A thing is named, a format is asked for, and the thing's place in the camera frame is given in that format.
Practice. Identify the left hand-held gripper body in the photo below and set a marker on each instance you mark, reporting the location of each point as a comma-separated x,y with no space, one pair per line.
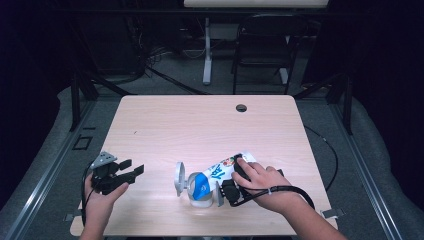
106,176

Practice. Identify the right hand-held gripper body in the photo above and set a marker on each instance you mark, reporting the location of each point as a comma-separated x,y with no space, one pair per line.
230,193

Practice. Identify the white and blue snack bag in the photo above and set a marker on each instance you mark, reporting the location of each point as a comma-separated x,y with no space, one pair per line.
220,171

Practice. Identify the clear plastic storage container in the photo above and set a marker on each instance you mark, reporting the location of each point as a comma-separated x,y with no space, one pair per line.
201,201

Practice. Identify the grey container lid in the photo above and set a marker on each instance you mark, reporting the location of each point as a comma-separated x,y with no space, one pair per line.
180,180

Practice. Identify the person's left hand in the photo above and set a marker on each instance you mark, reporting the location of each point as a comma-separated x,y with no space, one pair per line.
100,205

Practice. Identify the person's right hand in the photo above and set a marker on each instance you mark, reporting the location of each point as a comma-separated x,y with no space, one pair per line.
266,186

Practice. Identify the black folding chair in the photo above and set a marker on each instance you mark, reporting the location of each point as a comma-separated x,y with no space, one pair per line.
266,50

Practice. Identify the white desk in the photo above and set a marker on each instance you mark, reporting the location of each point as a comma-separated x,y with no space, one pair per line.
255,3

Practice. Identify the grey metal table bracket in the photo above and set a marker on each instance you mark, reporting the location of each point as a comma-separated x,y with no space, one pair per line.
71,216
333,213

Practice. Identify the aluminium floor rail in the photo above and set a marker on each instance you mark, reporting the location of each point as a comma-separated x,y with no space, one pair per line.
43,180
366,180

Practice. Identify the black metal frame strut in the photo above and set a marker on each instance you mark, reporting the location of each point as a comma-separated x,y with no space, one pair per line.
345,100
78,96

